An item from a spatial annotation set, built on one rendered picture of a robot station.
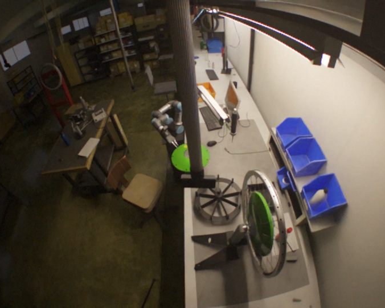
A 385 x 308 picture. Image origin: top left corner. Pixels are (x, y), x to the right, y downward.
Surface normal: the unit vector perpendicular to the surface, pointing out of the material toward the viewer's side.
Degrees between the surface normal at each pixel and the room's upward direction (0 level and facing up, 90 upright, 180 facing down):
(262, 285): 0
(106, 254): 0
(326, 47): 90
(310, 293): 0
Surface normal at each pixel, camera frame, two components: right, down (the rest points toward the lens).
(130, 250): -0.08, -0.66
